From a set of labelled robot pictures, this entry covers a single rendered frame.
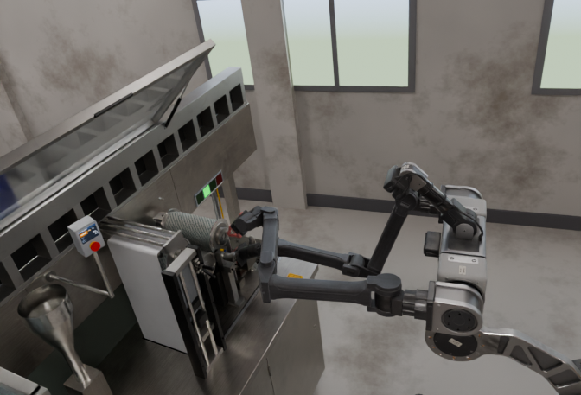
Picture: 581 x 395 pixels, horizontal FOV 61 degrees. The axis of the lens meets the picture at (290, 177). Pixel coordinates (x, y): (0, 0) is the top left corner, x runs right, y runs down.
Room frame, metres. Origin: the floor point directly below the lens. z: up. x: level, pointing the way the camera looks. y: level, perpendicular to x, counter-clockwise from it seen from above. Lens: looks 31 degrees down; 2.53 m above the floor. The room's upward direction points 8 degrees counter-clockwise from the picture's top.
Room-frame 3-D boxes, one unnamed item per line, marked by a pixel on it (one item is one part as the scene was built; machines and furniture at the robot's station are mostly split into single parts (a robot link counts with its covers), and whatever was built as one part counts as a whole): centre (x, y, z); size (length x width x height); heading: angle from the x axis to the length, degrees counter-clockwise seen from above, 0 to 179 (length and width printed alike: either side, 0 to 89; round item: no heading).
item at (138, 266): (1.48, 0.64, 1.17); 0.34 x 0.05 x 0.54; 61
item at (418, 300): (0.99, -0.31, 1.45); 0.09 x 0.08 x 0.12; 158
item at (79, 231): (1.23, 0.63, 1.66); 0.07 x 0.07 x 0.10; 46
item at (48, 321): (1.12, 0.78, 1.50); 0.14 x 0.14 x 0.06
